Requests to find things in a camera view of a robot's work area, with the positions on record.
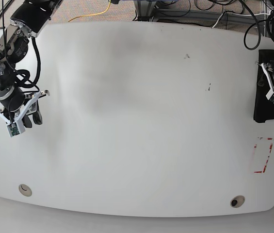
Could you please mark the black t-shirt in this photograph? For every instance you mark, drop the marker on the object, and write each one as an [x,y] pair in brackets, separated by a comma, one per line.
[264,101]

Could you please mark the right table grommet hole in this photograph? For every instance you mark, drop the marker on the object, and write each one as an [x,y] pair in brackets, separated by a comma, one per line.
[237,201]

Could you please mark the table grommet hole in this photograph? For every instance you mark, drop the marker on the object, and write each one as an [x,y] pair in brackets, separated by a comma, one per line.
[25,190]
[237,201]

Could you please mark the red tape rectangle marking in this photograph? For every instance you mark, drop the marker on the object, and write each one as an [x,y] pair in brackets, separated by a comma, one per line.
[262,152]

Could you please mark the left table grommet hole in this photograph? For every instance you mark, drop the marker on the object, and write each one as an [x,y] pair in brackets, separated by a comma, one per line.
[25,190]

